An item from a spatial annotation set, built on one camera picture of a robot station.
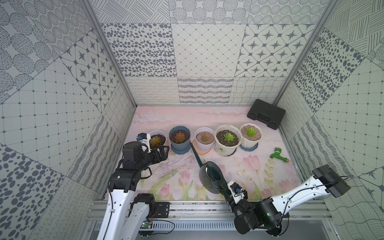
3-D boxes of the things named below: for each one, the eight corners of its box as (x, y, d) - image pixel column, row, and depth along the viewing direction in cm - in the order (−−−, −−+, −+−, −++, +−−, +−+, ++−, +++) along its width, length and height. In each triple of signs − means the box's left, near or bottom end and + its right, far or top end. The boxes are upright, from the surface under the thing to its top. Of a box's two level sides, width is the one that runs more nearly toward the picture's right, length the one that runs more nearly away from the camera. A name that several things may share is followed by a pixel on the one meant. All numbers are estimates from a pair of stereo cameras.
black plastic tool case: (245, 117, 116) (247, 112, 112) (255, 102, 127) (257, 98, 123) (276, 132, 107) (279, 127, 103) (283, 114, 118) (287, 110, 114)
